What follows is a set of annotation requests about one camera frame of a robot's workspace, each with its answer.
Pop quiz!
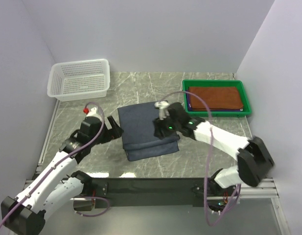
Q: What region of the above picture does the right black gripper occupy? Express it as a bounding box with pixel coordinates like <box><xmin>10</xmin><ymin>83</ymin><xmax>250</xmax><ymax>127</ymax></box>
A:
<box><xmin>153</xmin><ymin>111</ymin><xmax>181</xmax><ymax>140</ymax></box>

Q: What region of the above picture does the purple towel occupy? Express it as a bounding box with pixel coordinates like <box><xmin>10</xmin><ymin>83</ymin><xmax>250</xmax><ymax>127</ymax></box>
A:
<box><xmin>186</xmin><ymin>89</ymin><xmax>244</xmax><ymax>113</ymax></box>

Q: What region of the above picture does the grey towel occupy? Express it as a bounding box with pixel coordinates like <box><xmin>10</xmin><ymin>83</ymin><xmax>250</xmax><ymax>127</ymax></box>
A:
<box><xmin>117</xmin><ymin>102</ymin><xmax>180</xmax><ymax>162</ymax></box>

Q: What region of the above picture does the orange brown towel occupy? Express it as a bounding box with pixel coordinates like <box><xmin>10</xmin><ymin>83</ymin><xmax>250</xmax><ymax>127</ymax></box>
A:
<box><xmin>188</xmin><ymin>87</ymin><xmax>244</xmax><ymax>111</ymax></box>

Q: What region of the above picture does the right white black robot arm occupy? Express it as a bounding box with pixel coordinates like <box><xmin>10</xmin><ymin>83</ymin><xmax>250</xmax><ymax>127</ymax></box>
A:
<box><xmin>153</xmin><ymin>101</ymin><xmax>275</xmax><ymax>195</ymax></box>

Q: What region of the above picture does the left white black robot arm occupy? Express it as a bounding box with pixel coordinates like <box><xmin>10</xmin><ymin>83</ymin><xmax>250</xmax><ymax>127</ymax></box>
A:
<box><xmin>0</xmin><ymin>115</ymin><xmax>123</xmax><ymax>235</ymax></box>

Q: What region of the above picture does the white plastic basket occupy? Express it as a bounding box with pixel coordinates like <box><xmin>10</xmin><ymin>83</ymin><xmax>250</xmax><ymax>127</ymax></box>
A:
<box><xmin>47</xmin><ymin>59</ymin><xmax>110</xmax><ymax>102</ymax></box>

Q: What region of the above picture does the green plastic tray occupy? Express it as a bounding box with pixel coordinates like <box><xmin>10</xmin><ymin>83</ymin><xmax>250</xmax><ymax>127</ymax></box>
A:
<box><xmin>182</xmin><ymin>80</ymin><xmax>252</xmax><ymax>117</ymax></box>

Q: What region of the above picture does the black base beam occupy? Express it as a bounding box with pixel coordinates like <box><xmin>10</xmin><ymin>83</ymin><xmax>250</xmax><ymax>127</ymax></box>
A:
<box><xmin>63</xmin><ymin>176</ymin><xmax>230</xmax><ymax>212</ymax></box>

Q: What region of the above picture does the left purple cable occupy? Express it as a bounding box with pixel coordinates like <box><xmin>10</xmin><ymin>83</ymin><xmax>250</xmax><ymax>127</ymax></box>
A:
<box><xmin>0</xmin><ymin>101</ymin><xmax>111</xmax><ymax>235</ymax></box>

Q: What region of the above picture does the purple cable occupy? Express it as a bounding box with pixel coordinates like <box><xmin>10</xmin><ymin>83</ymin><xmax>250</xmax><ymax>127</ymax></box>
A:
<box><xmin>0</xmin><ymin>101</ymin><xmax>111</xmax><ymax>235</ymax></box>
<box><xmin>160</xmin><ymin>90</ymin><xmax>241</xmax><ymax>227</ymax></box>

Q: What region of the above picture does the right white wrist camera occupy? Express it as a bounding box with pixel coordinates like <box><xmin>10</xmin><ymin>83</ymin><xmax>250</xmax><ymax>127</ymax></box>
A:
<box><xmin>155</xmin><ymin>100</ymin><xmax>170</xmax><ymax>120</ymax></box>

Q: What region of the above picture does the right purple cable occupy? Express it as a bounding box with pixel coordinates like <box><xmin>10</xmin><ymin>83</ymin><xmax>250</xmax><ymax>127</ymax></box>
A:
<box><xmin>160</xmin><ymin>90</ymin><xmax>241</xmax><ymax>227</ymax></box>

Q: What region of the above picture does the aluminium frame rail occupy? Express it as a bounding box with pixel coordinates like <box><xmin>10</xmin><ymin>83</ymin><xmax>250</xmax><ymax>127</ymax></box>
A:
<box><xmin>24</xmin><ymin>178</ymin><xmax>290</xmax><ymax>235</ymax></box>

